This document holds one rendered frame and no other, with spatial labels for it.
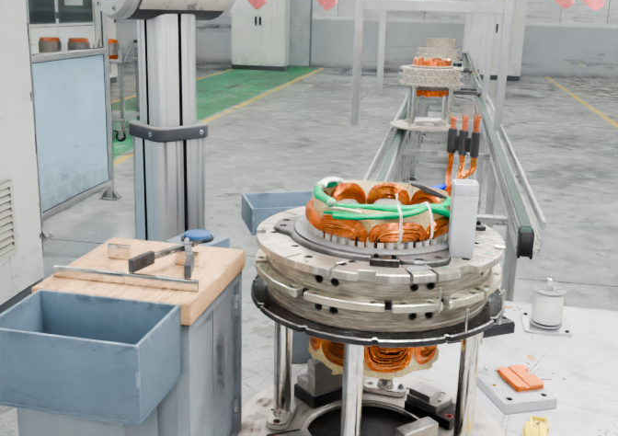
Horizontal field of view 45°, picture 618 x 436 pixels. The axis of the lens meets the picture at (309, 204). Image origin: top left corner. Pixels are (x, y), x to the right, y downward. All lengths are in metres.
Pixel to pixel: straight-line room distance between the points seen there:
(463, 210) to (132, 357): 0.41
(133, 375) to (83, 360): 0.05
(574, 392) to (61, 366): 0.85
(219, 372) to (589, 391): 0.64
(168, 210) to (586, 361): 0.78
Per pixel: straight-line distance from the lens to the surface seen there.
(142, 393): 0.76
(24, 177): 3.55
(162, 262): 0.96
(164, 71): 1.28
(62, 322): 0.90
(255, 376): 1.29
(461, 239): 0.90
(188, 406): 0.88
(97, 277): 0.90
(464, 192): 0.89
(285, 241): 0.94
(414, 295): 0.87
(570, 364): 1.43
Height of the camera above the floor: 1.38
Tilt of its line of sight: 15 degrees down
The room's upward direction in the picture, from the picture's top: 2 degrees clockwise
